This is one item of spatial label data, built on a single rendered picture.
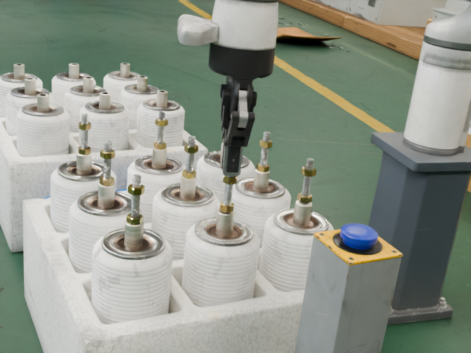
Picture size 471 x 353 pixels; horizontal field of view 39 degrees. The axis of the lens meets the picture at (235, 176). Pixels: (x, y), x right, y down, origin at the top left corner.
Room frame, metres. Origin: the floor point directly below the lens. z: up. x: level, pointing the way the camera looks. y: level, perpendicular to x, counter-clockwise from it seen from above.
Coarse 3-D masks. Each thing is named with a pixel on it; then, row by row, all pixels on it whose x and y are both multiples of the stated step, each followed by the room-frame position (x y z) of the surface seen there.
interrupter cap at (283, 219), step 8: (280, 216) 0.83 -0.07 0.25; (288, 216) 0.83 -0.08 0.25; (312, 216) 0.84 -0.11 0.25; (320, 216) 0.84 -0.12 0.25; (280, 224) 0.80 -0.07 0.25; (288, 224) 0.81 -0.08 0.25; (312, 224) 0.82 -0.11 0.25; (320, 224) 0.82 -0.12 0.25; (328, 224) 0.82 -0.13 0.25; (288, 232) 0.79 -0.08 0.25; (296, 232) 0.78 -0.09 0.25; (304, 232) 0.78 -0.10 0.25; (312, 232) 0.79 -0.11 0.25
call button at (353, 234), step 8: (352, 224) 0.66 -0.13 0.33; (360, 224) 0.66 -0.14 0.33; (344, 232) 0.64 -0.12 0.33; (352, 232) 0.64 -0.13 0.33; (360, 232) 0.64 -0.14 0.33; (368, 232) 0.65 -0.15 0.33; (376, 232) 0.65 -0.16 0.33; (344, 240) 0.64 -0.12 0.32; (352, 240) 0.63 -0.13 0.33; (360, 240) 0.63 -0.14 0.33; (368, 240) 0.63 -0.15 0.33; (376, 240) 0.64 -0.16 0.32; (360, 248) 0.63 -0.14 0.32; (368, 248) 0.64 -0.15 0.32
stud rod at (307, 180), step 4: (308, 160) 0.82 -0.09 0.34; (312, 160) 0.82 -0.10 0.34; (308, 164) 0.82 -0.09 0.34; (312, 164) 0.82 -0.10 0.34; (308, 168) 0.82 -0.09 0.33; (312, 168) 0.82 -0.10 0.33; (304, 176) 0.82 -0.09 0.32; (308, 176) 0.82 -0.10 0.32; (304, 180) 0.82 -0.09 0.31; (308, 180) 0.82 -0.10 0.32; (304, 184) 0.82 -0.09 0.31; (308, 184) 0.82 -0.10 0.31; (304, 188) 0.82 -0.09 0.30; (308, 188) 0.82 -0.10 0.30; (304, 192) 0.82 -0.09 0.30; (308, 192) 0.82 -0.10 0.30; (304, 204) 0.82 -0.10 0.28
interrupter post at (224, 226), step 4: (220, 212) 0.76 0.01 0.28; (232, 212) 0.76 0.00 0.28; (220, 216) 0.76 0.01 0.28; (224, 216) 0.76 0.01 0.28; (228, 216) 0.76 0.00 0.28; (232, 216) 0.76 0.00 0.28; (220, 220) 0.76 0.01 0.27; (224, 220) 0.76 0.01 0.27; (228, 220) 0.76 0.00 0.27; (232, 220) 0.76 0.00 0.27; (216, 224) 0.76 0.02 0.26; (220, 224) 0.76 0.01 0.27; (224, 224) 0.76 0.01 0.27; (228, 224) 0.76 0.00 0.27; (232, 224) 0.76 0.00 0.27; (216, 228) 0.76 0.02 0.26; (220, 228) 0.76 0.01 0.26; (224, 228) 0.76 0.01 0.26; (228, 228) 0.76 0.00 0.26; (232, 228) 0.76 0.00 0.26; (216, 232) 0.76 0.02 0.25; (220, 232) 0.76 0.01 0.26; (224, 232) 0.76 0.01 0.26; (228, 232) 0.76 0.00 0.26; (232, 232) 0.76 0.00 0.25; (224, 236) 0.76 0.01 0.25
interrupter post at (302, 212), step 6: (300, 204) 0.81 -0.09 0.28; (294, 210) 0.82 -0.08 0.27; (300, 210) 0.81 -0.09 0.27; (306, 210) 0.81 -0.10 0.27; (294, 216) 0.82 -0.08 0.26; (300, 216) 0.81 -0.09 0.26; (306, 216) 0.81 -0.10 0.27; (294, 222) 0.81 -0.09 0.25; (300, 222) 0.81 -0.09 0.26; (306, 222) 0.81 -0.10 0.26
